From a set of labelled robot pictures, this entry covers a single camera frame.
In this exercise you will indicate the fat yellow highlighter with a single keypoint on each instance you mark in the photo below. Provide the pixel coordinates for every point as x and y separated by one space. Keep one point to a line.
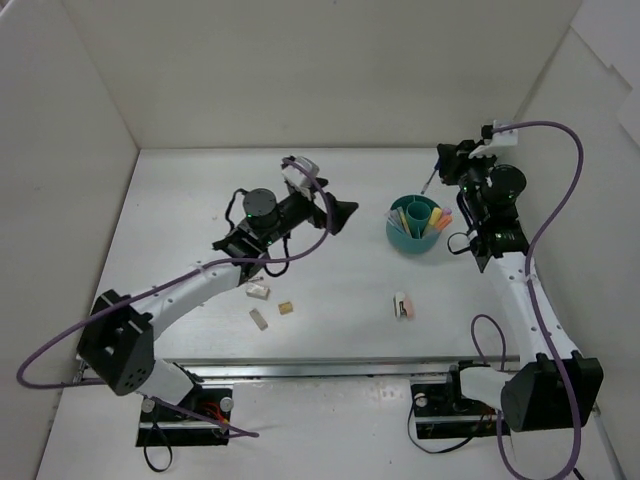
431 227

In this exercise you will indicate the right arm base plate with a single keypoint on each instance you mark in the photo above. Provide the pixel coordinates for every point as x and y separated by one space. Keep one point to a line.
436 416

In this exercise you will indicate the orange capped clear highlighter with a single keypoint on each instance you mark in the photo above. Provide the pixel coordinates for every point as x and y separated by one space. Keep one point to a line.
443 222

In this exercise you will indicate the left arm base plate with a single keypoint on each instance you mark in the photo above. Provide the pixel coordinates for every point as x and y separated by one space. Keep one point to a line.
160 426

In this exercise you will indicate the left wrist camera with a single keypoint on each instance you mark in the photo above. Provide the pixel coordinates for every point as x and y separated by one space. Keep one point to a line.
298 173

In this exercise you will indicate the aluminium front rail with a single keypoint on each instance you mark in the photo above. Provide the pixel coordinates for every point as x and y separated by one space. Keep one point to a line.
267 369

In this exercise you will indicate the aluminium rail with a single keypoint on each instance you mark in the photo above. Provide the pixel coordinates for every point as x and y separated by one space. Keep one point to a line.
500 248
267 369

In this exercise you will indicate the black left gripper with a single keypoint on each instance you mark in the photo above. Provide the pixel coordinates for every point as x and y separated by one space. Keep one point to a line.
324 212

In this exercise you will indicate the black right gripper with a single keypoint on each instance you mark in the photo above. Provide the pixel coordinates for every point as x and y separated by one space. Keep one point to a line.
458 163

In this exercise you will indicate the aluminium right rail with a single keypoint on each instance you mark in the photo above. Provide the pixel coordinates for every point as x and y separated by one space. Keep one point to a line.
500 248

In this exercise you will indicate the dirty white eraser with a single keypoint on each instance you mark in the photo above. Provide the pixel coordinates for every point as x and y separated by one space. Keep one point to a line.
258 319

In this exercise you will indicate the yellow eraser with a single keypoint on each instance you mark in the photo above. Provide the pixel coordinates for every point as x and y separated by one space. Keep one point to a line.
285 308

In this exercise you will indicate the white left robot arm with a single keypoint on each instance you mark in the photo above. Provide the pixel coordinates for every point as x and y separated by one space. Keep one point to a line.
119 344

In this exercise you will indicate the yellow slim highlighter pen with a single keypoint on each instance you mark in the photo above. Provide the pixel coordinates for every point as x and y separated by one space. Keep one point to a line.
404 222

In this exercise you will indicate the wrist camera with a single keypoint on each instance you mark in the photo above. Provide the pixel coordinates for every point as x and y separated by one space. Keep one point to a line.
496 138
298 173

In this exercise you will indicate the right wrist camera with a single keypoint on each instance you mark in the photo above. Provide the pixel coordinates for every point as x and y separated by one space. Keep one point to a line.
496 138

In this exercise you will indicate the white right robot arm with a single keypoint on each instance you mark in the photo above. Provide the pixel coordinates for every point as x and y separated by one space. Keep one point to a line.
555 387

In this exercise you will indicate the blue gel pen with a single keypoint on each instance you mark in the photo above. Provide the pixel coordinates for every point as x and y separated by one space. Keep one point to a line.
431 177

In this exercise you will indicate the purple slim highlighter pen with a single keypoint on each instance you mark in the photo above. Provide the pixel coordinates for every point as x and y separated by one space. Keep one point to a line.
393 219

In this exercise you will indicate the small white pink stapler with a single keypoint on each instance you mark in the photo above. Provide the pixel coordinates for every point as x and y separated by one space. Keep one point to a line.
403 307

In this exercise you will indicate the teal round desk organizer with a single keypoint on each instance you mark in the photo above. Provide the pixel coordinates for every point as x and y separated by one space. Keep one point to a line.
417 209

